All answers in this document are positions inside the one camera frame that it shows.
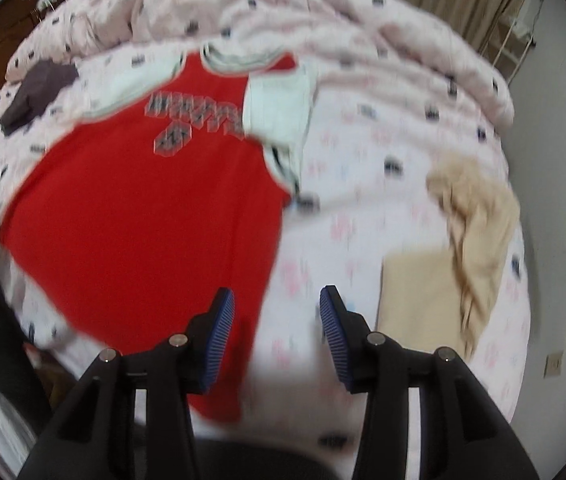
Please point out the pink cat print bed sheet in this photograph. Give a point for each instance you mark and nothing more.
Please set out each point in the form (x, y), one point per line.
(363, 195)

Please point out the red and white jersey shirt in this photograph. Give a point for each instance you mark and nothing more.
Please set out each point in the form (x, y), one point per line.
(138, 235)

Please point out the dark purple cloth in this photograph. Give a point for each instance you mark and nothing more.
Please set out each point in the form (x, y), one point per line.
(38, 90)

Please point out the beige pants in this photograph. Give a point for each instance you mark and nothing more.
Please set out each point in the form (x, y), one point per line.
(423, 300)

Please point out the white shelf rack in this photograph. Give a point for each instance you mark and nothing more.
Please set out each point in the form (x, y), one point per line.
(523, 46)

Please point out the pink cat print quilt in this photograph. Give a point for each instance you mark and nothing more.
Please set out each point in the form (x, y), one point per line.
(363, 35)

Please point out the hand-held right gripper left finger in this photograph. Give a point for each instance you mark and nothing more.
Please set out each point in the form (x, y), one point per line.
(215, 340)

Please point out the cream wall socket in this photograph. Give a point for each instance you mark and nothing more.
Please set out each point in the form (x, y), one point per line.
(554, 365)

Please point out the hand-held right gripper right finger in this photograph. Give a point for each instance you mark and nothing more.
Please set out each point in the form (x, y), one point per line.
(335, 340)

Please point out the small white object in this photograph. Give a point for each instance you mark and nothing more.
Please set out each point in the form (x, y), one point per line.
(46, 2)

